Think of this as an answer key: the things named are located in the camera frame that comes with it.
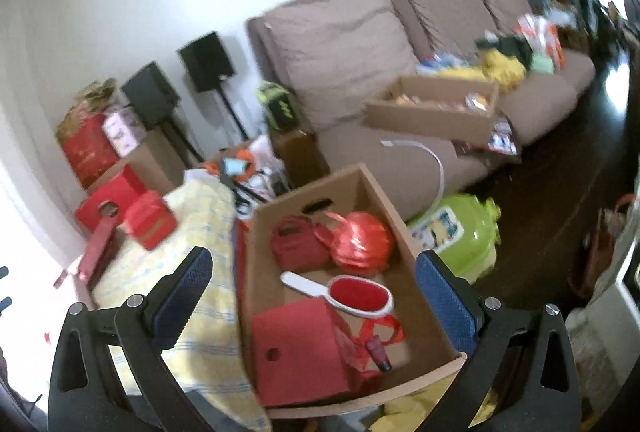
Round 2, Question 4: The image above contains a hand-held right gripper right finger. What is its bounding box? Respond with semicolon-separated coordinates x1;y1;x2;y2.
415;249;581;432

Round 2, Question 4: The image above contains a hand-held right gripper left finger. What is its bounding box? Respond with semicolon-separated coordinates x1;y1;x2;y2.
47;246;213;432

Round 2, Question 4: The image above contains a red tin box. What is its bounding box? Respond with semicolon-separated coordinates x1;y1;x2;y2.
124;191;178;251

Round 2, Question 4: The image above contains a red white lint brush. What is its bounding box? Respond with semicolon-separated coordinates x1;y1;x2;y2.
280;271;395;318

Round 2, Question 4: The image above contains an orange plastic bag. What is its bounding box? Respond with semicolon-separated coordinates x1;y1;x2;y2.
327;211;397;278

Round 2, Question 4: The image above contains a red corrugated cardboard box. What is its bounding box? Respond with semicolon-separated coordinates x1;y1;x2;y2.
250;299;353;408

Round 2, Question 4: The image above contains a large cardboard box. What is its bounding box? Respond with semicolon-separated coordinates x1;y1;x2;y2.
237;163;468;419

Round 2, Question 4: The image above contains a green plastic potty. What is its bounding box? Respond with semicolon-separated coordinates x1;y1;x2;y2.
407;193;502;285

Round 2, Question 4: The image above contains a yellow plaid blanket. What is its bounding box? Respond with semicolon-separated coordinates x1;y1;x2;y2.
92;169;273;432

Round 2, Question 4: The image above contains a small dark red bottle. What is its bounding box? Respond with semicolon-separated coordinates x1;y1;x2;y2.
366;336;392;373

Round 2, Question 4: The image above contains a dark red paper bag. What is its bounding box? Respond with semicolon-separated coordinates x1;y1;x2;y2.
75;213;119;290

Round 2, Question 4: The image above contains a red ribbon gift bag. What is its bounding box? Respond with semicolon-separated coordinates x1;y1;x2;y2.
325;307;403;395

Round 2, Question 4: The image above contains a brown cardboard carton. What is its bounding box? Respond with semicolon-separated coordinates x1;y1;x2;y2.
85;122;193;213

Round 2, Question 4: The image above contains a brown sofa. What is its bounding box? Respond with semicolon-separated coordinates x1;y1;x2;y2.
246;0;597;233

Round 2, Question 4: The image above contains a white appliance box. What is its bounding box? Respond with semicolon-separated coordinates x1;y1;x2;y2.
570;262;640;413

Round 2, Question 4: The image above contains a red white snack packet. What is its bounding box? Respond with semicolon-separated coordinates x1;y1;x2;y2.
485;117;522;158

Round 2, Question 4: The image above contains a red gold gift bag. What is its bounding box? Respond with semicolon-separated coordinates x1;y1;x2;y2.
56;80;121;190

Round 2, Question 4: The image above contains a pink white tissue pack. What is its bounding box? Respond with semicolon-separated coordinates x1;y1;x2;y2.
102;106;147;158

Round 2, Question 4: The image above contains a long cardboard box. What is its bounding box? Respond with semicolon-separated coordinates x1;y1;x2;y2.
361;76;501;148

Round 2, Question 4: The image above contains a black speaker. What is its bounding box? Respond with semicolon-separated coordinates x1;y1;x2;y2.
177;31;237;93
121;61;181;129

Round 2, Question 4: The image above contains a green black portable radio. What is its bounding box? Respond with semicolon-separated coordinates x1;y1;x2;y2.
256;81;300;132

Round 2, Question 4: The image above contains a pile of snack packets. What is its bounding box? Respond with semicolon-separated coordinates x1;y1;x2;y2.
415;52;473;76

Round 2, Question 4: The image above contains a yellow plastic bag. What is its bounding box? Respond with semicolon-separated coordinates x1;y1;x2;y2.
440;50;528;93

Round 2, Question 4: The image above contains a dark green cloth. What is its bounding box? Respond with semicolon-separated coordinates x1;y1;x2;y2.
475;35;533;63

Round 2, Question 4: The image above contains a beige sofa cushion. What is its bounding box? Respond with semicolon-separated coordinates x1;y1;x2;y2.
400;0;493;78
477;0;533;43
267;0;418;130

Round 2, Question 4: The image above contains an orange white paper bag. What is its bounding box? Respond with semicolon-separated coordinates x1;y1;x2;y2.
517;12;566;73

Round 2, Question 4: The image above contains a white cable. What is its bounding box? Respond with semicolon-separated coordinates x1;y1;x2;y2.
380;139;446;208

